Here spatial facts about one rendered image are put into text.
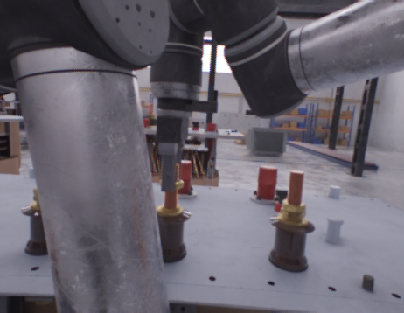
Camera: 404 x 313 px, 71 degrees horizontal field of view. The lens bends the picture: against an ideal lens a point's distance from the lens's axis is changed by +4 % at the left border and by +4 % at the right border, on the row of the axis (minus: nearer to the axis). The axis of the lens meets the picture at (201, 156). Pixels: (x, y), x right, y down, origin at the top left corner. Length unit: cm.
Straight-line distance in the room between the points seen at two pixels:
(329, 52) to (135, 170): 30
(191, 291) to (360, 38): 47
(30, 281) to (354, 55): 63
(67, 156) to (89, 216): 5
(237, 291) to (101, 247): 36
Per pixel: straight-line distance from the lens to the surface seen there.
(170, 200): 60
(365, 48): 42
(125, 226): 25
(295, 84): 46
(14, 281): 65
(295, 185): 62
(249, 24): 44
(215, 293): 56
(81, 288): 27
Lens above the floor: 168
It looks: 9 degrees down
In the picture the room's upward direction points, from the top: 3 degrees clockwise
